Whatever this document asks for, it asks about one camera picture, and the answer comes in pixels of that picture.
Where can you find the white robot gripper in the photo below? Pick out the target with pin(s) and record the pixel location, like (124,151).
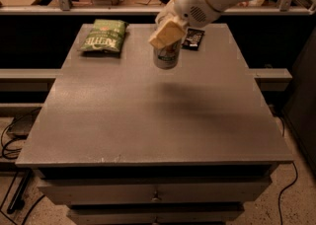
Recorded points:
(185,6)

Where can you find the green jalapeno chip bag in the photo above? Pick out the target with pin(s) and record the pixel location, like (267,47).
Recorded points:
(106,35)

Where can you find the small black snack packet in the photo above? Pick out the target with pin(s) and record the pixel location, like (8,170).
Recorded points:
(193,39)

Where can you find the grey drawer cabinet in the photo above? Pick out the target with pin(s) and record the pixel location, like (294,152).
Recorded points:
(123,118)

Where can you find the upper grey drawer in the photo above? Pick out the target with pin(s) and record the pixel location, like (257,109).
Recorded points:
(96,192)

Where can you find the grey drawer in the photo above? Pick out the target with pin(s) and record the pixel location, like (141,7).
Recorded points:
(151,216)
(96,192)

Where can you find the dark power adapter box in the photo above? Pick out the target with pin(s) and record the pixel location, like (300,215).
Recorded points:
(21,127)

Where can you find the lower grey drawer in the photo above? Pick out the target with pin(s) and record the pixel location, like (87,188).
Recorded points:
(151,216)

